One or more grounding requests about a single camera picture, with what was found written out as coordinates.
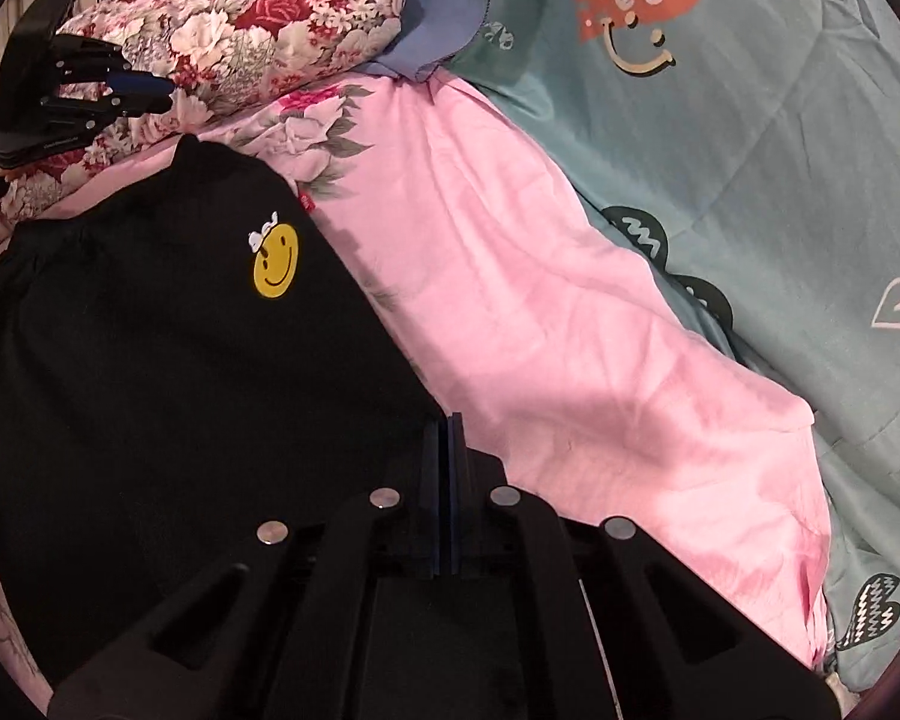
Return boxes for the black pants with smiley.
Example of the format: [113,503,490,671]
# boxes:
[0,137,475,718]

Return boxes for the red floral pillow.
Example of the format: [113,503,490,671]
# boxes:
[0,0,406,244]

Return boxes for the pink floral bed sheet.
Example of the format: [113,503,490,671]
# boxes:
[0,76,831,706]

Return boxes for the blue plaid cloth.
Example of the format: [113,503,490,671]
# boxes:
[359,0,489,82]

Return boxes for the teal heart-print quilt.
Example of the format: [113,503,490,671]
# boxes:
[453,0,900,692]

